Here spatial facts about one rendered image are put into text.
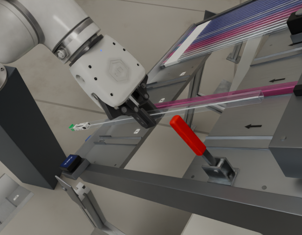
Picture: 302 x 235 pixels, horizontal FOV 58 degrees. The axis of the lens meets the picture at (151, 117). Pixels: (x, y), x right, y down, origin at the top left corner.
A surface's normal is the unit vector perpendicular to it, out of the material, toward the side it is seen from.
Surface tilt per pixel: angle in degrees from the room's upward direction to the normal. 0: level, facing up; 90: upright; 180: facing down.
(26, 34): 83
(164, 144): 0
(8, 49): 88
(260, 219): 90
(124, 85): 39
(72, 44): 55
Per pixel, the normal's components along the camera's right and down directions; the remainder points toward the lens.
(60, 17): 0.33, 0.07
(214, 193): -0.57, -0.73
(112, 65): 0.57, -0.23
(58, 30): 0.07, 0.33
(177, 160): 0.00, -0.58
